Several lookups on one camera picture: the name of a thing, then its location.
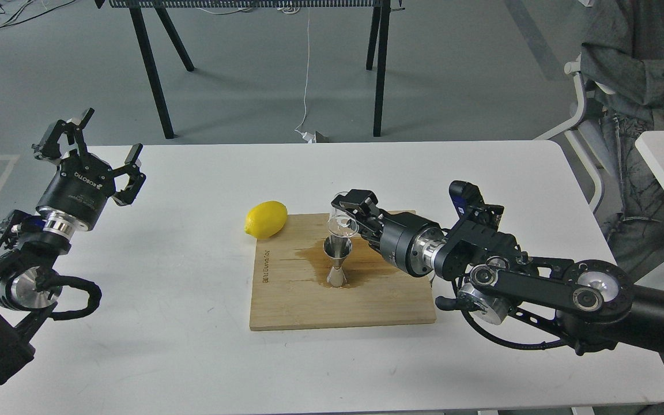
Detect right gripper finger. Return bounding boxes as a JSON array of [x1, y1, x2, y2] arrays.
[[347, 216, 384, 251], [331, 189, 387, 222]]

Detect white hanging cable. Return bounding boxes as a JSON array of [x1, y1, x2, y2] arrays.
[[294, 7, 312, 137]]

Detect steel double jigger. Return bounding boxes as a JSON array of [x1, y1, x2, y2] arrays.
[[322, 235, 353, 287]]

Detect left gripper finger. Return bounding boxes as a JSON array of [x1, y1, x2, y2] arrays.
[[112, 144, 146, 206], [32, 108, 95, 167]]

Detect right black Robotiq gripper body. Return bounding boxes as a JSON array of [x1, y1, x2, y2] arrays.
[[367, 211, 444, 277]]

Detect white power adapter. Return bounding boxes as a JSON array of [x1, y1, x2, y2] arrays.
[[301, 131, 330, 144]]

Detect yellow lemon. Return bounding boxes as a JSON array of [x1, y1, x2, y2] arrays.
[[244, 201, 288, 239]]

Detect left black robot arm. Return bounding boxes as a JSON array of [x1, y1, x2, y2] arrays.
[[0, 108, 146, 384]]

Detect person in grey jacket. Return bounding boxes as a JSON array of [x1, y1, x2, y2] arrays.
[[580, 1, 664, 280]]

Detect black metal frame table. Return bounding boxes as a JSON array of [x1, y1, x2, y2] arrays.
[[95, 1, 405, 140]]

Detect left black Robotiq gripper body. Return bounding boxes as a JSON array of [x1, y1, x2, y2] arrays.
[[35, 154, 116, 231]]

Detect white office chair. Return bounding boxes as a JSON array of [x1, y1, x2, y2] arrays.
[[535, 55, 616, 213]]

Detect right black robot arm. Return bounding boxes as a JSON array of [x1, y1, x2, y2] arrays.
[[331, 180, 664, 355]]

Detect bamboo cutting board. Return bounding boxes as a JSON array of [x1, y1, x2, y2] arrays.
[[250, 214, 436, 331]]

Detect small clear glass beaker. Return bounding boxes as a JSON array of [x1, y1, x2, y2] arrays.
[[327, 204, 360, 238]]

